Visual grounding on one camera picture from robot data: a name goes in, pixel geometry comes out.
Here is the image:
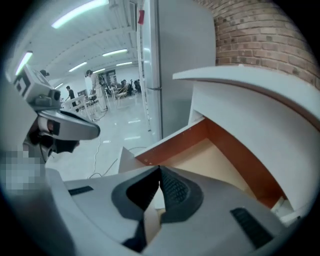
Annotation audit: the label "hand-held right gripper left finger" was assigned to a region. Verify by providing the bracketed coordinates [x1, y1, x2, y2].
[111, 164, 161, 254]

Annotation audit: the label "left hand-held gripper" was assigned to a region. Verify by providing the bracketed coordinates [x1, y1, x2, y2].
[13, 63, 101, 161]

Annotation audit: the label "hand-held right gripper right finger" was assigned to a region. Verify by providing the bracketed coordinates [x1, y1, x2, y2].
[158, 164, 205, 225]

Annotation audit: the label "white drawer with brown inside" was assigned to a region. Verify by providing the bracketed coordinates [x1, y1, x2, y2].
[118, 117, 302, 227]

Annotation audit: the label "white table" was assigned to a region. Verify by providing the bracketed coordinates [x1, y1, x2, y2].
[61, 93, 99, 121]

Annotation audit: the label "cluster of black office chairs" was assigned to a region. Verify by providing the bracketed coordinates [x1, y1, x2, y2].
[119, 78, 142, 96]

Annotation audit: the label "white shelving rack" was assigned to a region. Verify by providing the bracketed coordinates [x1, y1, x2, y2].
[134, 0, 154, 132]

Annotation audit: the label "white curved desk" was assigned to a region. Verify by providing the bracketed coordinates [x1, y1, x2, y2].
[172, 65, 320, 221]

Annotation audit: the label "grey refrigerator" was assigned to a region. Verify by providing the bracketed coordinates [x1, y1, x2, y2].
[141, 0, 217, 140]

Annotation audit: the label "ceiling light tubes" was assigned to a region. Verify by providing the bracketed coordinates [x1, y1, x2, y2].
[15, 0, 133, 76]

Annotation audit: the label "red cloth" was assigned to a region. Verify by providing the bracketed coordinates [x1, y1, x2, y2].
[136, 9, 147, 26]

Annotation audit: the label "white floor cable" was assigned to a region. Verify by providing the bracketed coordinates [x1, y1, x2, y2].
[87, 138, 120, 179]

